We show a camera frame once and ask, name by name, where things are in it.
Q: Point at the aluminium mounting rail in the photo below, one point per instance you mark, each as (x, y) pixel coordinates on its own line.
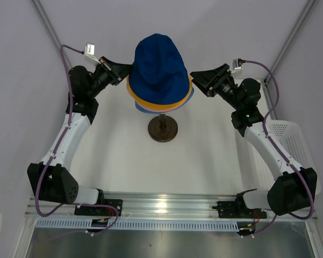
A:
(147, 206)

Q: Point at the yellow hat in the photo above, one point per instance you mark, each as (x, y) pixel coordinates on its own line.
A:
(136, 98)

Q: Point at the blue bucket hat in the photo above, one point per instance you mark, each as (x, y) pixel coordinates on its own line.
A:
(144, 110)

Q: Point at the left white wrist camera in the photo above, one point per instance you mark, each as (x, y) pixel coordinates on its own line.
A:
(89, 54)

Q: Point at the white slotted cable duct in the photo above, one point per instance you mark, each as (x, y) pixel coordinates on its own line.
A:
(149, 225)

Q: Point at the pink bucket hat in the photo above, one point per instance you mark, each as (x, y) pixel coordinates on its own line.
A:
(158, 108)

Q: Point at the left aluminium corner post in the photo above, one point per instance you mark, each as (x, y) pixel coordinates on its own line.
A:
(52, 34)

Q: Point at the right aluminium corner post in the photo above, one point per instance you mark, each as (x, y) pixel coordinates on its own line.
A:
(293, 34)

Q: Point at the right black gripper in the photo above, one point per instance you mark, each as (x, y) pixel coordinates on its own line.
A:
(210, 80)

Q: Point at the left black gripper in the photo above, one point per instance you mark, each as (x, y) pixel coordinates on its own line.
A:
(117, 72)

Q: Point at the cream mannequin head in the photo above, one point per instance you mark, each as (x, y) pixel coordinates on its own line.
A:
(162, 128)

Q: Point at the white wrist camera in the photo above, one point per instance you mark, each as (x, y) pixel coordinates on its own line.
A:
(89, 54)
(237, 65)

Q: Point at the white plastic basket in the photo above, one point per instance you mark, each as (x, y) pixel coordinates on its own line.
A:
(288, 137)

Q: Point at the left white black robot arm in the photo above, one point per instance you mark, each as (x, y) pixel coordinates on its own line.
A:
(51, 180)

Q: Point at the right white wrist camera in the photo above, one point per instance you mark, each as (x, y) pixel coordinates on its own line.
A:
(237, 65)

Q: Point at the aluminium corner post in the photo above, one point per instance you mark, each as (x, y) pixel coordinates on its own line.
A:
(52, 34)
(293, 34)

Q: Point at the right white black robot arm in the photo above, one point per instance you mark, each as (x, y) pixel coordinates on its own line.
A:
(294, 187)

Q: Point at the dark blue hat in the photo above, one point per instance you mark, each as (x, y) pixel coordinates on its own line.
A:
(159, 75)

